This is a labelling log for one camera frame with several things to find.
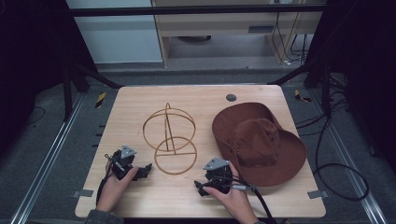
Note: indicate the grey tape strip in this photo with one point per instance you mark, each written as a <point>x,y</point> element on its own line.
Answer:
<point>317,194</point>
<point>82,193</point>

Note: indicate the brown wide-brim hat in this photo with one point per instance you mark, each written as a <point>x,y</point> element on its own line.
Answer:
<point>258,140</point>

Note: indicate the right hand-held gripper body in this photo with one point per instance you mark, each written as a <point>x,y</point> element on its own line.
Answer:
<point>218,174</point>

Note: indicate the yellow black hazard tape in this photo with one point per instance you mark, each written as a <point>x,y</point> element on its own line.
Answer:
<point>301,96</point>
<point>100,100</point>

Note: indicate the dark curtain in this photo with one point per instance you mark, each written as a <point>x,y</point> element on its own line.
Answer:
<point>370,77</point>
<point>28,62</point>

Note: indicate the grey round table grommet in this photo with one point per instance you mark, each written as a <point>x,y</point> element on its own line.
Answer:
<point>231,97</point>

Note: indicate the aluminium floor rail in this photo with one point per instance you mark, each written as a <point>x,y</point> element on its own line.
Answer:
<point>46,161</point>
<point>351,168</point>

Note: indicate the beige wooden desk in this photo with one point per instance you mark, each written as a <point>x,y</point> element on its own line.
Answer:
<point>218,25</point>

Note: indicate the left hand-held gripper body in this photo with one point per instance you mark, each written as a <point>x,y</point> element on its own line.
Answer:
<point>124,161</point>

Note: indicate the person's left hand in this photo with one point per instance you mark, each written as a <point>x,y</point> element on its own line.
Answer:
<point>114,191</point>

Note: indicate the black metal stand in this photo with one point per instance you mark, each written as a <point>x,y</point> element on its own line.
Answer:
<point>67,93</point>
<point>326,93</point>

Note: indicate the black horizontal bar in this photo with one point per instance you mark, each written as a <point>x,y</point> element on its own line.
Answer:
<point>186,11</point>

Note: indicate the person's right hand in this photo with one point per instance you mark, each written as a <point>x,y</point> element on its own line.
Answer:
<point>233,202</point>

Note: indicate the white cabinet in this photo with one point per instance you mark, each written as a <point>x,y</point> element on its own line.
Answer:
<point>118,37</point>

